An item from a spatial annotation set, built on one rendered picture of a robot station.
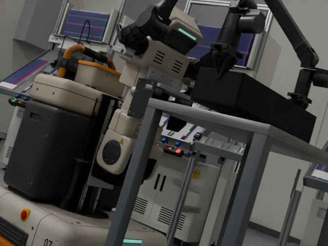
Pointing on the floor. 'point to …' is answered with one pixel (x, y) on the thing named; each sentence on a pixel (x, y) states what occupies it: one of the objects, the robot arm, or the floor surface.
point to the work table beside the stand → (221, 118)
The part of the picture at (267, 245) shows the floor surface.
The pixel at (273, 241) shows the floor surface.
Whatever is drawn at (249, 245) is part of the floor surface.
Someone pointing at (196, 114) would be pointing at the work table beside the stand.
